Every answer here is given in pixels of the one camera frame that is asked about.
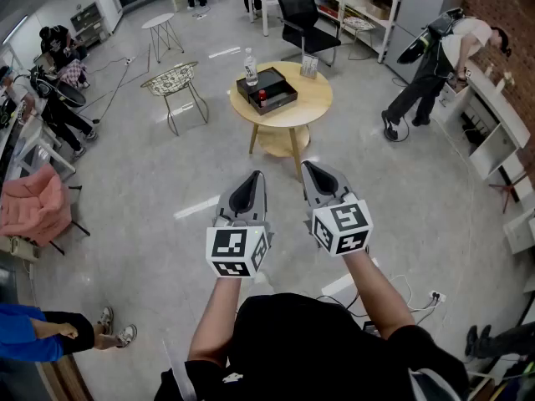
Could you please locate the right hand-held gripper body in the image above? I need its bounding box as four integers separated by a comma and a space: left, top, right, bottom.
306, 192, 374, 258

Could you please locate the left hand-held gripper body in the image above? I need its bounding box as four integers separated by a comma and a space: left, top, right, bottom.
204, 214, 275, 280

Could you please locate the black box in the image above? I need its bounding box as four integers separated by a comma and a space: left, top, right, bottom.
236, 66, 299, 117

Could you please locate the person's right forearm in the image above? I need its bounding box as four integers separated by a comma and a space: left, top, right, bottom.
344, 251, 419, 340

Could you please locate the person's left forearm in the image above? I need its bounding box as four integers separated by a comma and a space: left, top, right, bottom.
187, 276, 242, 369

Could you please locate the round wooden table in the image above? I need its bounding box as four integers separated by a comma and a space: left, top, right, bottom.
228, 60, 334, 183

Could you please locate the small card stand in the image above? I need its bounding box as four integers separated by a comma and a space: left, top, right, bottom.
299, 53, 319, 79

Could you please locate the person's black shirt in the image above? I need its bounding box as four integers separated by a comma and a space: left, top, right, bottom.
154, 292, 471, 401

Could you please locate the clear plastic water bottle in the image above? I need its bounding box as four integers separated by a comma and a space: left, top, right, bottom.
243, 47, 260, 88

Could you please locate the white cubby shelf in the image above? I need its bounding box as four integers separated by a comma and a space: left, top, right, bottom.
438, 58, 532, 183

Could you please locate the dark red stool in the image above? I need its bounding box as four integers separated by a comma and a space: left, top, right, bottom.
488, 173, 527, 215

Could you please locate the white shelf unit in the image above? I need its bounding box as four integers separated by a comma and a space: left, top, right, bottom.
288, 0, 405, 64

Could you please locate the white low cabinet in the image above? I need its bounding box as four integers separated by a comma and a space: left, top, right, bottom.
502, 206, 535, 255

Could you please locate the black office chair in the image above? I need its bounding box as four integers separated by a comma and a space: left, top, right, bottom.
274, 0, 343, 69

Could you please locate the pink armchair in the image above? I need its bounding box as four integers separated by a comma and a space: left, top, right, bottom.
0, 163, 92, 256

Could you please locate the grey metal cabinet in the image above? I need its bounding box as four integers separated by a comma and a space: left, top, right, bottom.
383, 0, 449, 84

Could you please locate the white round side table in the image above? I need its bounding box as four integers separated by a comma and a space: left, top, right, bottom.
140, 13, 186, 64

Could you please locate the checkered cloth table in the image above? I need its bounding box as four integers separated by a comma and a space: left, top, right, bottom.
57, 58, 89, 89

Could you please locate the wooden bench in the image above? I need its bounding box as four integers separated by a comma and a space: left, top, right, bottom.
37, 353, 95, 401

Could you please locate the grey filing cabinet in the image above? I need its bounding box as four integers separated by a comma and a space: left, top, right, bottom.
69, 1, 112, 48

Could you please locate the ceiling strip light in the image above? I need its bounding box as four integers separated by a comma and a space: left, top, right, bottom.
2, 14, 29, 45

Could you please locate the gold wire chair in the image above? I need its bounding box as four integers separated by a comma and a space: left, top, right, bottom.
140, 60, 210, 137

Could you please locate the grey shoulder strap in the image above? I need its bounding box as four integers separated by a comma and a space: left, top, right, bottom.
408, 368, 455, 401
161, 340, 197, 401

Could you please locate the wire stool with cushion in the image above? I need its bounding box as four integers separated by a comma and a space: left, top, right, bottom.
342, 14, 377, 62

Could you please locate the black floor cable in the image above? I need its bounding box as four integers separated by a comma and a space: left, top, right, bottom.
77, 58, 130, 124

